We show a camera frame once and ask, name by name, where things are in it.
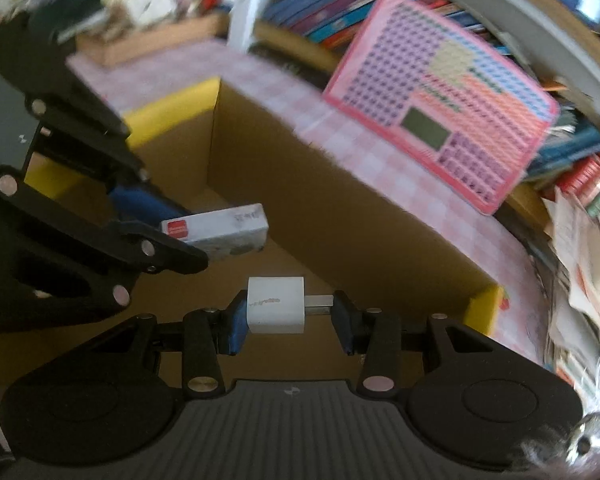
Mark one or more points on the pile of papers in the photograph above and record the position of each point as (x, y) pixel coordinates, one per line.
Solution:
(585, 280)

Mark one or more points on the small white carton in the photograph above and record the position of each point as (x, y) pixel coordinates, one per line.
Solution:
(220, 232)

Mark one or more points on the pink checkered tablecloth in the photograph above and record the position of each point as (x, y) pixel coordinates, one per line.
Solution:
(360, 160)

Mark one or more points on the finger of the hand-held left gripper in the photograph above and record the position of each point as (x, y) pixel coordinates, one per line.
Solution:
(175, 256)
(140, 202)

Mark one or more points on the fuzzy grey cloth with stud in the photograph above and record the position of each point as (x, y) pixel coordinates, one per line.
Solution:
(595, 440)

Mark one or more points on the yellow cardboard box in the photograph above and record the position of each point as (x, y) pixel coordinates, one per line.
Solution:
(330, 220)

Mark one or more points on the white USB charger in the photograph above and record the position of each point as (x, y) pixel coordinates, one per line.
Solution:
(275, 305)

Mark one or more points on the short row of books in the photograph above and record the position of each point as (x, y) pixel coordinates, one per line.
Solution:
(580, 170)

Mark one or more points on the white shelf unit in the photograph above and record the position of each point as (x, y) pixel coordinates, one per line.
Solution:
(252, 5)

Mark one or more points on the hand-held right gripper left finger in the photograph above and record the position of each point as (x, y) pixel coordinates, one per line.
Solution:
(237, 327)

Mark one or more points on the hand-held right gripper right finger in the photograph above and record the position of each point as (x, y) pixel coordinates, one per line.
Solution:
(342, 327)

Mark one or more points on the pink learning tablet toy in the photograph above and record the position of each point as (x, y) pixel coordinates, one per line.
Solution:
(430, 100)

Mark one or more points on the wooden chess box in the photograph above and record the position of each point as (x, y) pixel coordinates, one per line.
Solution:
(155, 40)

